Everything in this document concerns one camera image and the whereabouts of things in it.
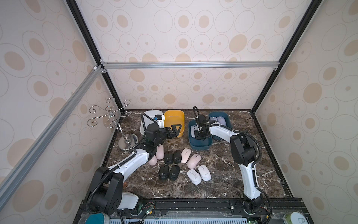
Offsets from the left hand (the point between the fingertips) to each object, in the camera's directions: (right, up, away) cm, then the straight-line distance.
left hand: (181, 126), depth 80 cm
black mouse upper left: (-8, -20, +10) cm, 24 cm away
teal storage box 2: (+36, +6, +30) cm, 47 cm away
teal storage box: (+12, -13, +17) cm, 24 cm away
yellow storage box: (-7, +6, +36) cm, 38 cm away
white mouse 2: (+14, -28, +3) cm, 32 cm away
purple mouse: (+26, +6, +32) cm, 42 cm away
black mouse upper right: (-2, -20, +9) cm, 22 cm away
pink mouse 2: (+9, -21, +9) cm, 25 cm away
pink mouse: (+3, -19, +12) cm, 22 cm away
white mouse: (+8, -30, +2) cm, 31 cm away
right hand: (+17, -8, +23) cm, 30 cm away
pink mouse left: (-14, -18, +12) cm, 26 cm away
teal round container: (-37, -41, -17) cm, 58 cm away
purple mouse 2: (+32, +4, +29) cm, 44 cm away
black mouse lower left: (-11, -28, +4) cm, 30 cm away
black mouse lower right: (-4, -28, +3) cm, 28 cm away
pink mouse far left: (-18, -23, +9) cm, 30 cm away
